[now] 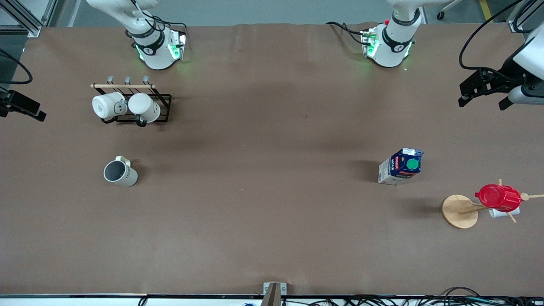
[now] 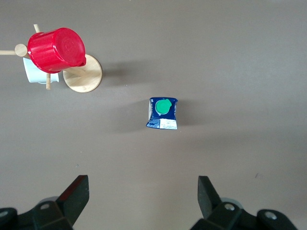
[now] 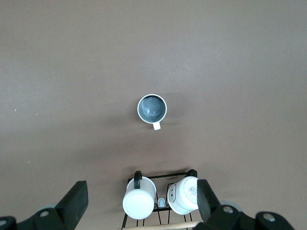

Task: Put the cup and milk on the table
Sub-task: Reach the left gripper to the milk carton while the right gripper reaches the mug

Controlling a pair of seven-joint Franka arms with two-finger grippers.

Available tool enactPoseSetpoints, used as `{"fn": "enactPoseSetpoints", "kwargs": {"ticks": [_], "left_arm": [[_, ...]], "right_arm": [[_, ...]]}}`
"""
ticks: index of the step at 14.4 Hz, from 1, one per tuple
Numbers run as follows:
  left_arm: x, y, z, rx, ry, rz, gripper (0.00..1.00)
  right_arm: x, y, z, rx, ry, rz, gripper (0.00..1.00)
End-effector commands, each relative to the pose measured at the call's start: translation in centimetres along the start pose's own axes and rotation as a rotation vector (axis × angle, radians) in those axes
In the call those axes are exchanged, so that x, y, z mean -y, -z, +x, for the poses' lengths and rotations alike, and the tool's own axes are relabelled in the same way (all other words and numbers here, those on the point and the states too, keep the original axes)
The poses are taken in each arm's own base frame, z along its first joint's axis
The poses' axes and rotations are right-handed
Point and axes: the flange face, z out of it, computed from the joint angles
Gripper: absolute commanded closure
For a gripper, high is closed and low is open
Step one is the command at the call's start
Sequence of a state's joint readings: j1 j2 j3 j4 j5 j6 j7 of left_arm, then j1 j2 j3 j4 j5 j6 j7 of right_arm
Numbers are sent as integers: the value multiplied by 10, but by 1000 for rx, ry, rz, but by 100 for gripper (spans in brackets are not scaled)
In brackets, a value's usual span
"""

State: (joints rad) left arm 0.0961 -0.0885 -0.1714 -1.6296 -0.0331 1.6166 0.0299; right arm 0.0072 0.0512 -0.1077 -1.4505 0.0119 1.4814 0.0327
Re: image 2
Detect red plastic cup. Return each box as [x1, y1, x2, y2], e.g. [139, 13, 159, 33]
[27, 27, 86, 74]

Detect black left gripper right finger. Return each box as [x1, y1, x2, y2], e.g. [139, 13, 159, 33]
[190, 176, 298, 230]

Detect blue Pascal milk carton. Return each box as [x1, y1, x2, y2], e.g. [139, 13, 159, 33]
[145, 97, 178, 130]

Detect wooden mug tree stand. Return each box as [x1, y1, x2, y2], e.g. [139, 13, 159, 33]
[0, 23, 103, 93]

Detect white ribbed HOME mug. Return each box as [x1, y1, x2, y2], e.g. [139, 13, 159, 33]
[23, 57, 59, 84]

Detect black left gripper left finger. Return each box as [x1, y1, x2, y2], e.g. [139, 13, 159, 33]
[0, 174, 90, 230]

